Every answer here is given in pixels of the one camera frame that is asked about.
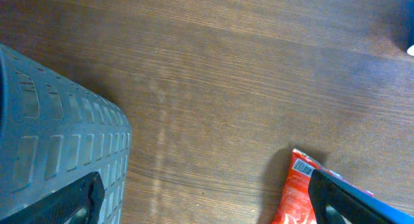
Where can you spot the grey plastic mesh basket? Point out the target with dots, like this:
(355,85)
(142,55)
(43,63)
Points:
(55,132)

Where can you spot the red snack packet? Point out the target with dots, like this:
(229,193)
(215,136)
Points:
(295,206)

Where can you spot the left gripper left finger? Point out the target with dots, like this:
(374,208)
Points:
(78,202)

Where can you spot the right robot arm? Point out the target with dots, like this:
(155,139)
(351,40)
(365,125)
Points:
(408,23)

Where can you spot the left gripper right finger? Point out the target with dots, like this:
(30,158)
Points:
(335,201)

